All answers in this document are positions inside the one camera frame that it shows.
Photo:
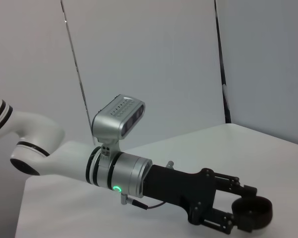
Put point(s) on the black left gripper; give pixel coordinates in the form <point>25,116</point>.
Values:
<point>173,186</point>

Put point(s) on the small black teacup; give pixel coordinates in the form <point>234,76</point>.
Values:
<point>260,215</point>

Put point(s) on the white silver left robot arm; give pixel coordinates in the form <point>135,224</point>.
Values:
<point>64,158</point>

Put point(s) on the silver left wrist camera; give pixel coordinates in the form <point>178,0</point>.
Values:
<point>109,121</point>

